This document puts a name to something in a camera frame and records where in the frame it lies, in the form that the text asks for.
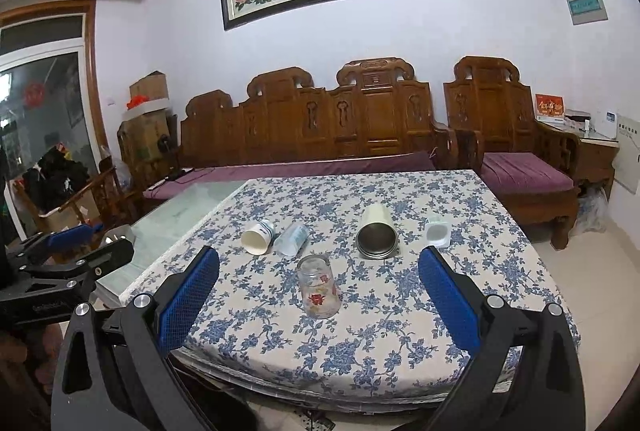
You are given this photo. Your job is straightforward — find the cream steel tumbler cup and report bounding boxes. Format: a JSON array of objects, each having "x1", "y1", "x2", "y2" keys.
[{"x1": 355, "y1": 203, "x2": 399, "y2": 259}]

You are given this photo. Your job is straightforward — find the blue floral tablecloth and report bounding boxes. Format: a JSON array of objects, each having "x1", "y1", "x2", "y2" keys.
[{"x1": 120, "y1": 169, "x2": 582, "y2": 404}]

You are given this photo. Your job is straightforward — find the white wall panel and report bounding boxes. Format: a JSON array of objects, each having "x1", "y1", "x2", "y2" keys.
[{"x1": 612, "y1": 116, "x2": 640, "y2": 196}]

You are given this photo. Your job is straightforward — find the pile of dark clothes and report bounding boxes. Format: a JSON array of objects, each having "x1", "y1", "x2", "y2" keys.
[{"x1": 22, "y1": 146, "x2": 91, "y2": 212}]

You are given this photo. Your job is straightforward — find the grey wall electrical panel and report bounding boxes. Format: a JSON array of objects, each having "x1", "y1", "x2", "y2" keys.
[{"x1": 564, "y1": 0, "x2": 609, "y2": 26}]

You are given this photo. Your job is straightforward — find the wooden framed glass door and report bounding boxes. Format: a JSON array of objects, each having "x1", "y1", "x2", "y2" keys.
[{"x1": 0, "y1": 0, "x2": 108, "y2": 242}]

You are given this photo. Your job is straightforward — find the purple armchair cushion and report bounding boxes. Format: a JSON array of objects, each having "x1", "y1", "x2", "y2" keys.
[{"x1": 480, "y1": 152, "x2": 575, "y2": 196}]

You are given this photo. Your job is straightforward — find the white boxes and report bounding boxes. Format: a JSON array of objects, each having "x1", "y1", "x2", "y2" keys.
[{"x1": 564, "y1": 109, "x2": 621, "y2": 139}]

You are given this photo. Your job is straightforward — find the glass-topped table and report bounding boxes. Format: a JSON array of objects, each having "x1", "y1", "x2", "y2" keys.
[{"x1": 92, "y1": 169, "x2": 582, "y2": 417}]

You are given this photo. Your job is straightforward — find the glass cup with red flower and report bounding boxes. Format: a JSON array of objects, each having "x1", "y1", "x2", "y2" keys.
[{"x1": 297, "y1": 254, "x2": 342, "y2": 319}]

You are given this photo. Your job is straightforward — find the clear plastic cup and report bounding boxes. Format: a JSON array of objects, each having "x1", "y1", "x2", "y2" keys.
[{"x1": 273, "y1": 224, "x2": 308, "y2": 257}]

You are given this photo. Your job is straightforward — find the clear plastic bag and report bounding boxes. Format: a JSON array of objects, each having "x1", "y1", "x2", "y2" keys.
[{"x1": 570, "y1": 188, "x2": 610, "y2": 237}]

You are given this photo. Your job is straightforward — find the large cardboard box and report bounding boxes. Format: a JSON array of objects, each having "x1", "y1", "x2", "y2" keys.
[{"x1": 117, "y1": 113, "x2": 176, "y2": 172}]

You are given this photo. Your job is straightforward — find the white paper cup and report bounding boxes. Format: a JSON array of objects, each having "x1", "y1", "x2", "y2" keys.
[{"x1": 241, "y1": 219, "x2": 276, "y2": 256}]

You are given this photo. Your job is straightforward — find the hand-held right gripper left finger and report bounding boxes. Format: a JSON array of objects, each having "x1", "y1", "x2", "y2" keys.
[{"x1": 51, "y1": 245, "x2": 221, "y2": 431}]

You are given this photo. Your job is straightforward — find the red desk calendar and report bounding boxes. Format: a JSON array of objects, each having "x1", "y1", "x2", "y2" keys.
[{"x1": 535, "y1": 94, "x2": 565, "y2": 120}]

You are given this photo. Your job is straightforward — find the carved wooden sofa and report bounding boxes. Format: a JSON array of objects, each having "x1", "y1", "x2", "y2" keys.
[{"x1": 142, "y1": 57, "x2": 458, "y2": 212}]

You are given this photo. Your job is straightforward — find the carved wooden armchair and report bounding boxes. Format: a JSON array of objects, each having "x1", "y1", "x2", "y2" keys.
[{"x1": 442, "y1": 56, "x2": 582, "y2": 249}]

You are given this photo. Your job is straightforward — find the purple sofa cushion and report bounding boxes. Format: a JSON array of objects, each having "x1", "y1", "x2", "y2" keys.
[{"x1": 144, "y1": 152, "x2": 437, "y2": 202}]

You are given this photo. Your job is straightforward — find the small white plastic cup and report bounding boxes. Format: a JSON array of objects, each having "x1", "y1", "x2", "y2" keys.
[{"x1": 425, "y1": 216, "x2": 452, "y2": 246}]

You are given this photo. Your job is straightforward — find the red window decoration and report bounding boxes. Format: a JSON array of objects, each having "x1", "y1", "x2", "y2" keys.
[{"x1": 22, "y1": 82, "x2": 46, "y2": 109}]

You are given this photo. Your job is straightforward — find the wooden chair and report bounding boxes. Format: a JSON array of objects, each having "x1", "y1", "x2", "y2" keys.
[{"x1": 12, "y1": 158, "x2": 141, "y2": 257}]

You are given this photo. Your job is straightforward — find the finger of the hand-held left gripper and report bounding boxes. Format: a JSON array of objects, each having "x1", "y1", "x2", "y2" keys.
[
  {"x1": 30, "y1": 231, "x2": 137, "y2": 293},
  {"x1": 20, "y1": 222, "x2": 106, "y2": 265}
]

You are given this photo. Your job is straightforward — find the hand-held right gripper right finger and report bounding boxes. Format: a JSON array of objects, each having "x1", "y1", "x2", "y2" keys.
[{"x1": 417, "y1": 246, "x2": 587, "y2": 431}]

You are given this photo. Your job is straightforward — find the wooden side table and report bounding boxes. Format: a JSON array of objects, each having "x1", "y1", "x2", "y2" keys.
[{"x1": 537, "y1": 118, "x2": 621, "y2": 202}]

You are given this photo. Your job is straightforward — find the small cardboard box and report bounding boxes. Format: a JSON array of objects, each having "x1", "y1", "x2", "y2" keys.
[{"x1": 129, "y1": 71, "x2": 169, "y2": 100}]

